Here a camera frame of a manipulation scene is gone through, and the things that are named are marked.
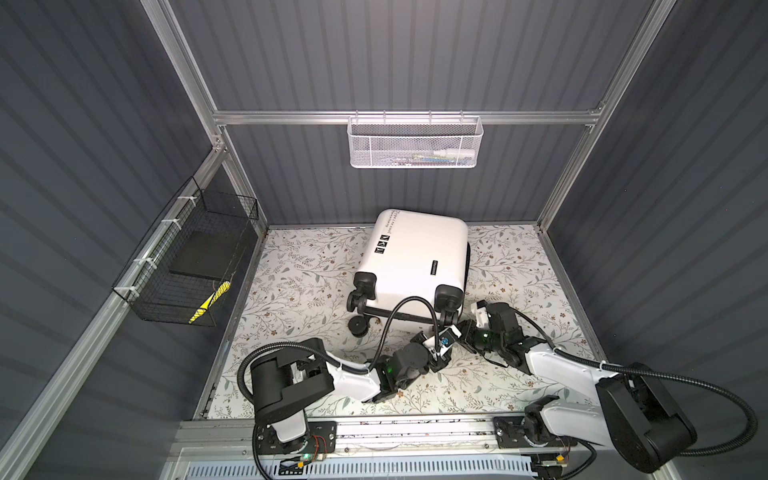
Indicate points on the yellow black striped tape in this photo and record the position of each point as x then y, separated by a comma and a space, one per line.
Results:
210, 301

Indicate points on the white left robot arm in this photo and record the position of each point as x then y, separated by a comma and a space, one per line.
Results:
281, 379

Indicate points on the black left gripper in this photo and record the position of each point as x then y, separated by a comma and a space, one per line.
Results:
437, 366

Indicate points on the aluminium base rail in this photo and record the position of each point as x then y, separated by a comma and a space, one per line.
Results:
406, 434

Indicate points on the white black suitcase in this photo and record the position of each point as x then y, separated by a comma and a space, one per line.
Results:
411, 254

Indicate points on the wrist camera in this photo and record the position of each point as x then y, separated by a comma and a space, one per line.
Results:
498, 317
411, 362

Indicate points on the white wire mesh basket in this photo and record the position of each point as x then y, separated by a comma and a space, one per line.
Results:
411, 141

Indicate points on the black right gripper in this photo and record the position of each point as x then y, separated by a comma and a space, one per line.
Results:
467, 328

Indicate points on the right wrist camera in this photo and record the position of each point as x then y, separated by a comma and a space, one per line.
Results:
498, 317

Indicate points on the white perforated cable duct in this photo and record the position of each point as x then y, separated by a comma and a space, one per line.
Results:
420, 467

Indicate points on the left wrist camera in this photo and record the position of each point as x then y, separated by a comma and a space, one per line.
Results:
411, 362

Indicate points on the black wire mesh basket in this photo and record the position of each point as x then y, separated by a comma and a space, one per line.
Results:
208, 238

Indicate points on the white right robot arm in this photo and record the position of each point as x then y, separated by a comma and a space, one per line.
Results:
631, 409

